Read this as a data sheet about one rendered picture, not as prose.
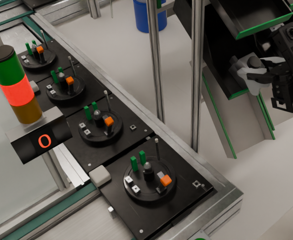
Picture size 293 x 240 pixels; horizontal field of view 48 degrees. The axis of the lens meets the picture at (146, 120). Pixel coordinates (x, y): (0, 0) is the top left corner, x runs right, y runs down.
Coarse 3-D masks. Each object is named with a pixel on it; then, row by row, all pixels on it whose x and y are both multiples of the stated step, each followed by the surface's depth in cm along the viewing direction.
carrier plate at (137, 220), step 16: (144, 144) 97; (160, 144) 97; (128, 160) 93; (176, 160) 92; (112, 176) 90; (176, 176) 88; (192, 176) 88; (112, 192) 87; (176, 192) 85; (192, 192) 84; (208, 192) 85; (128, 208) 83; (144, 208) 83; (160, 208) 82; (176, 208) 82; (128, 224) 80; (144, 224) 80; (160, 224) 79
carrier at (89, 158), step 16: (112, 96) 113; (80, 112) 109; (96, 112) 97; (112, 112) 105; (128, 112) 107; (80, 128) 101; (96, 128) 101; (112, 128) 100; (128, 128) 102; (144, 128) 102; (64, 144) 102; (80, 144) 99; (96, 144) 98; (112, 144) 98; (128, 144) 98; (80, 160) 95; (96, 160) 94; (112, 160) 96
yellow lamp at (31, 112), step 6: (30, 102) 63; (36, 102) 65; (12, 108) 63; (18, 108) 62; (24, 108) 63; (30, 108) 64; (36, 108) 65; (18, 114) 64; (24, 114) 64; (30, 114) 64; (36, 114) 65; (24, 120) 65; (30, 120) 65; (36, 120) 66
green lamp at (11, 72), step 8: (16, 56) 57; (0, 64) 55; (8, 64) 56; (16, 64) 57; (0, 72) 56; (8, 72) 57; (16, 72) 58; (24, 72) 60; (0, 80) 58; (8, 80) 58; (16, 80) 58
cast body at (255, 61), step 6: (252, 54) 73; (234, 60) 77; (240, 60) 73; (246, 60) 73; (252, 60) 72; (258, 60) 72; (234, 66) 75; (240, 66) 73; (246, 66) 72; (252, 66) 71; (258, 66) 71; (264, 66) 73; (234, 72) 76; (234, 78) 77; (240, 78) 75; (240, 84) 76
